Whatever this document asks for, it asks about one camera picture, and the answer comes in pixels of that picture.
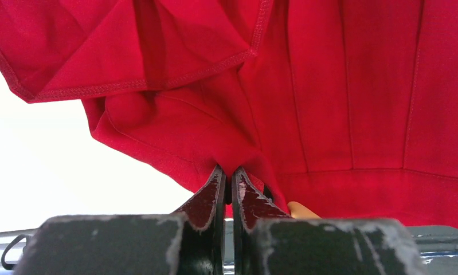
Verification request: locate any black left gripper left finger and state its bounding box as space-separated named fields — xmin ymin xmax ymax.
xmin=14 ymin=167 xmax=226 ymax=274

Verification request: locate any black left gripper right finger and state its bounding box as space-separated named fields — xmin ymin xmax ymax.
xmin=232 ymin=168 xmax=426 ymax=274

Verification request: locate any yellow wooden hanger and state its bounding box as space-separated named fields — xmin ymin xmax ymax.
xmin=287 ymin=201 xmax=320 ymax=219

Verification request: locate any red garment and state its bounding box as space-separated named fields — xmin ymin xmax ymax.
xmin=0 ymin=1 xmax=458 ymax=228

